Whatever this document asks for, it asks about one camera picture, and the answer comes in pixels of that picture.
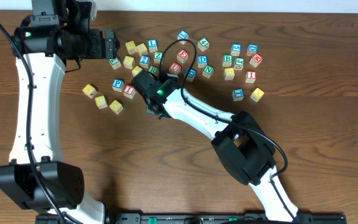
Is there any red i block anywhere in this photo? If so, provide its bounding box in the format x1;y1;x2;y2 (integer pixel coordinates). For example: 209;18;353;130
122;85;136;99
246;70;257;83

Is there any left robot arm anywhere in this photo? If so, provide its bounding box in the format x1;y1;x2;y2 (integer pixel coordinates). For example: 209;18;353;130
0;0;119;223

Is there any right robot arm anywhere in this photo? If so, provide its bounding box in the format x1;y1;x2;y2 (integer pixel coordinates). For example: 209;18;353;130
131;71;300;222

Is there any green L block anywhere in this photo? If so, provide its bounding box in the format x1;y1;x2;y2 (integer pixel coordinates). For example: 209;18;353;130
109;57;122;70

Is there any yellow W block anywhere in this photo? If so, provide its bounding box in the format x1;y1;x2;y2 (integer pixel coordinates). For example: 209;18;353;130
125;40;137;55

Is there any yellow S block lower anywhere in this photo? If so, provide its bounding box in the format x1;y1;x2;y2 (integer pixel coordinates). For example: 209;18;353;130
123;56;135;69

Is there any yellow s block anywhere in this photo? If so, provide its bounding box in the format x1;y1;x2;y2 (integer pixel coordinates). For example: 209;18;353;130
123;56;135;69
136;43;148;56

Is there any yellow S block upper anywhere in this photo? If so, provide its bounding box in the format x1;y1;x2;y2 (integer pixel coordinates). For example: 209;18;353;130
136;43;148;56

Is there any yellow C block centre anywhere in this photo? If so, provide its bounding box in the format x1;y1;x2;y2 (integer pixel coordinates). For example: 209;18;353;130
132;66;143;77

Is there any yellow c block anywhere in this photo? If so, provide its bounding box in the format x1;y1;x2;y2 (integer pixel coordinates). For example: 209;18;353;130
95;95;108;109
132;66;143;77

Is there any blue 2 block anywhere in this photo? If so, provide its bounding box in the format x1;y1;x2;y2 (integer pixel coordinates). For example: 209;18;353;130
139;55;150;68

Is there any blue P block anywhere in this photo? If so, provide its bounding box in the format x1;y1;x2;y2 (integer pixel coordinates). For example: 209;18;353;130
111;78;125;92

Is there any blue L block left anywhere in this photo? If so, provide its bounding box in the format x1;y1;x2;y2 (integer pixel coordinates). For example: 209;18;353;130
147;39;158;52

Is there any blue l block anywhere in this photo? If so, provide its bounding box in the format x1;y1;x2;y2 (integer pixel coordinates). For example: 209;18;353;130
147;39;158;52
177;30;189;45

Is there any yellow block far left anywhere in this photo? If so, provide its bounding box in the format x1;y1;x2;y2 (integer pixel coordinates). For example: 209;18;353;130
82;84;98;98

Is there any green Z block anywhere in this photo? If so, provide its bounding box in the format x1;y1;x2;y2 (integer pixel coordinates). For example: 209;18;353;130
154;51;163;64

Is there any green R block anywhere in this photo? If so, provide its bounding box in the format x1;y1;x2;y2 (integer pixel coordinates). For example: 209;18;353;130
148;65;158;76

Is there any yellow C block bottom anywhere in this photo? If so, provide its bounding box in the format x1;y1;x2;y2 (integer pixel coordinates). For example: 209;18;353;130
95;95;108;109

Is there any yellow O block bottom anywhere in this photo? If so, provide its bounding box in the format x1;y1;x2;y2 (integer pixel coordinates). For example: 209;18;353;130
109;100;123;114

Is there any red U block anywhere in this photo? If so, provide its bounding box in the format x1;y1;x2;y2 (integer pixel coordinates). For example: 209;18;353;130
169;62;181;75

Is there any red E block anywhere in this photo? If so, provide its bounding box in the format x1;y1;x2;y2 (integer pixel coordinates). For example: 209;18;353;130
177;49;189;63

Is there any blue L block top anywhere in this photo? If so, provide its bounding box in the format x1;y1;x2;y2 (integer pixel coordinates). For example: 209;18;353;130
177;30;189;45

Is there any blue H block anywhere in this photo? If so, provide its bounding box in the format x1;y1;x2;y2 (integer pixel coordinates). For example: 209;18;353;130
185;68;196;82

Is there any green 4 block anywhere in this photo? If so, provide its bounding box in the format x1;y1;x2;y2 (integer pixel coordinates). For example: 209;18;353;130
198;37;210;52

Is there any blue D block centre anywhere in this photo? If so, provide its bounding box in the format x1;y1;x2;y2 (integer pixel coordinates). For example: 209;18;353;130
198;55;208;68

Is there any blue d block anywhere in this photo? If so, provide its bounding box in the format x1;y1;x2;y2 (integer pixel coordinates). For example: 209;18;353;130
198;55;208;68
246;44;259;56

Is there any green N block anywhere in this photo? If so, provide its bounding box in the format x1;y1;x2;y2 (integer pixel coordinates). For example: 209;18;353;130
203;65;214;78

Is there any green B block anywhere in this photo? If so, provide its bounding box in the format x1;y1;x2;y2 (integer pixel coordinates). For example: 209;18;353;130
223;54;232;67

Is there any yellow block centre right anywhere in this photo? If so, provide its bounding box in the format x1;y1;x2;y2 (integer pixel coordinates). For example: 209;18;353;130
224;67;235;80

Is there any blue 5 block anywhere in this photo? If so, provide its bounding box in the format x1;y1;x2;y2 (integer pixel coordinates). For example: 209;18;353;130
231;43;242;57

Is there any green J block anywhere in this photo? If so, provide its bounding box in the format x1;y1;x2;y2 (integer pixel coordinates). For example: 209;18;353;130
234;57;245;70

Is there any blue T block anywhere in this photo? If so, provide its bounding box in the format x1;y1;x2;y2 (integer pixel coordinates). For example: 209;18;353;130
232;88;244;101

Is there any blue D block right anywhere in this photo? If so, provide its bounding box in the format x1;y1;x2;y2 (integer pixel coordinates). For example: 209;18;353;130
246;44;259;56

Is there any red M block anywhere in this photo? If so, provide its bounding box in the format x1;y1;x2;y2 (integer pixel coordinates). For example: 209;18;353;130
250;54;264;68

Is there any yellow block far right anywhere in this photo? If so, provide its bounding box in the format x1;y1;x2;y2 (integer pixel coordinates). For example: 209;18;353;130
250;87;265;102

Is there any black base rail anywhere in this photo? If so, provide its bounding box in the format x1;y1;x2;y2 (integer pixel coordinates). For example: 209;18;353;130
35;212;347;224

